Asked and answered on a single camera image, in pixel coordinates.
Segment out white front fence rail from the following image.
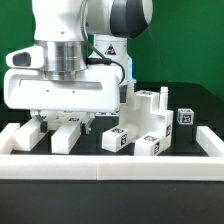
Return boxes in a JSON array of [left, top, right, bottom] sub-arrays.
[[0, 155, 224, 181]]

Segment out white left fence rail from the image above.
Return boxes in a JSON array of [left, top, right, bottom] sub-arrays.
[[0, 123, 20, 154]]

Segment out white fence rail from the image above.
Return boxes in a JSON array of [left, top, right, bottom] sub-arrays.
[[196, 126, 224, 157], [0, 123, 20, 154], [0, 155, 224, 181]]

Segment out white chair back frame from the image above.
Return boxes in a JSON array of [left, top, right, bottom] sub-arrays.
[[13, 110, 86, 154]]

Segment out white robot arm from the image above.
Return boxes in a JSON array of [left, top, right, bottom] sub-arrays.
[[4, 0, 153, 127]]

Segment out white right fence rail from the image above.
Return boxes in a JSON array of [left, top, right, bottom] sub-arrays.
[[196, 126, 224, 157]]

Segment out white chair seat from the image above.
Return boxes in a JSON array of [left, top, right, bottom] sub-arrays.
[[119, 82, 174, 148]]

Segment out tagged white cube right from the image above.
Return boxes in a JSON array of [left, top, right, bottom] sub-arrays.
[[177, 108, 194, 125]]

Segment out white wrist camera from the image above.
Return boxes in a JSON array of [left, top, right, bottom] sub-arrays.
[[6, 45, 44, 69]]

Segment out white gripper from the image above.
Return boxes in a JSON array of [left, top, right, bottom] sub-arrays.
[[4, 65, 122, 135]]

